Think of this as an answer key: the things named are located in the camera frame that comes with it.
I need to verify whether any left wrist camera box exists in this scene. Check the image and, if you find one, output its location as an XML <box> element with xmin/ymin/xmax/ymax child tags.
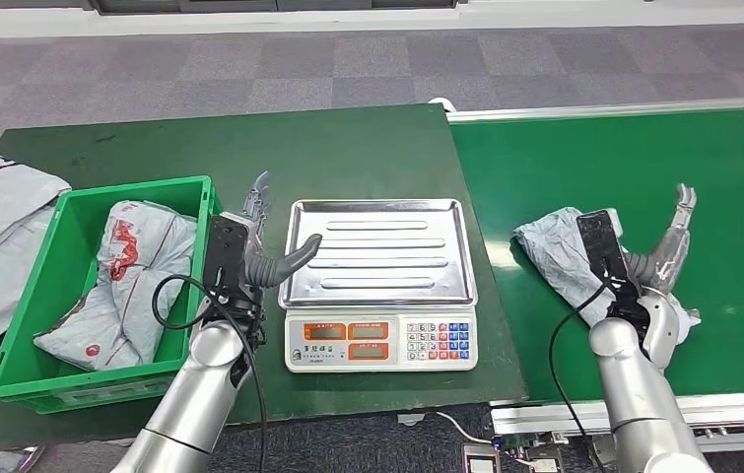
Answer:
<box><xmin>202</xmin><ymin>211</ymin><xmax>256</xmax><ymax>303</ymax></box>

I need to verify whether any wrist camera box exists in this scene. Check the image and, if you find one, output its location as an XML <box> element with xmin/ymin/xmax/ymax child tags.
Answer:
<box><xmin>575</xmin><ymin>208</ymin><xmax>651</xmax><ymax>334</ymax></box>
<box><xmin>202</xmin><ymin>211</ymin><xmax>256</xmax><ymax>303</ymax></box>

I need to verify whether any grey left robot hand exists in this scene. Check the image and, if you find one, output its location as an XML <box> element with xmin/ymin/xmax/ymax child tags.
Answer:
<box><xmin>240</xmin><ymin>170</ymin><xmax>324</xmax><ymax>289</ymax></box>

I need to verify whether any grey poly mailer parcel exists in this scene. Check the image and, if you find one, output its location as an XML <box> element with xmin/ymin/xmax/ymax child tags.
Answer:
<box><xmin>513</xmin><ymin>206</ymin><xmax>703</xmax><ymax>329</ymax></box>
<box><xmin>33</xmin><ymin>199</ymin><xmax>200</xmax><ymax>372</ymax></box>

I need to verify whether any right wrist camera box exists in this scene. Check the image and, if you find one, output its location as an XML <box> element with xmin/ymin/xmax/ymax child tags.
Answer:
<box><xmin>575</xmin><ymin>208</ymin><xmax>651</xmax><ymax>334</ymax></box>

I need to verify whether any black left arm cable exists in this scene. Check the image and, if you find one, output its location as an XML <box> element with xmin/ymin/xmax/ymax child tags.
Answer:
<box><xmin>151</xmin><ymin>274</ymin><xmax>268</xmax><ymax>473</ymax></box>

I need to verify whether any white electronic scale steel tray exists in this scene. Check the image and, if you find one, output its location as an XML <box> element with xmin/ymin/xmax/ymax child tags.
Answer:
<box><xmin>278</xmin><ymin>198</ymin><xmax>479</xmax><ymax>374</ymax></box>

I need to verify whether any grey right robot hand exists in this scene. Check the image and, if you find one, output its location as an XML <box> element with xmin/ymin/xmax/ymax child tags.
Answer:
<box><xmin>626</xmin><ymin>183</ymin><xmax>700</xmax><ymax>296</ymax></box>

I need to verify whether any green conveyor belt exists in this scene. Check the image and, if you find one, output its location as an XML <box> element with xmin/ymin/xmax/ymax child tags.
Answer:
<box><xmin>449</xmin><ymin>105</ymin><xmax>744</xmax><ymax>403</ymax></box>

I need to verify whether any aluminium conveyor side rail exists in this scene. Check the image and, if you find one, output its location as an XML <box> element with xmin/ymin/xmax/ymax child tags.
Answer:
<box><xmin>446</xmin><ymin>96</ymin><xmax>744</xmax><ymax>124</ymax></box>
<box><xmin>490</xmin><ymin>390</ymin><xmax>744</xmax><ymax>455</ymax></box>

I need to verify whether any green plastic crate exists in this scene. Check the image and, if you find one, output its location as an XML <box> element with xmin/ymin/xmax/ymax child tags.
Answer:
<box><xmin>0</xmin><ymin>174</ymin><xmax>224</xmax><ymax>416</ymax></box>

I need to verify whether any white floor cable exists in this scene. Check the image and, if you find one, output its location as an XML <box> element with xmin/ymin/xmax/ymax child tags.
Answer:
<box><xmin>435</xmin><ymin>411</ymin><xmax>497</xmax><ymax>450</ymax></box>

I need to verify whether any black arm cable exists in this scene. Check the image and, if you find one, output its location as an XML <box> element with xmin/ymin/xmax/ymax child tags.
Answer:
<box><xmin>151</xmin><ymin>274</ymin><xmax>268</xmax><ymax>473</ymax></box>
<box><xmin>547</xmin><ymin>280</ymin><xmax>614</xmax><ymax>473</ymax></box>

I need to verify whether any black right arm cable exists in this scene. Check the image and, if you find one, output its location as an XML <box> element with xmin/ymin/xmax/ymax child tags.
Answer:
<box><xmin>547</xmin><ymin>280</ymin><xmax>614</xmax><ymax>473</ymax></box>

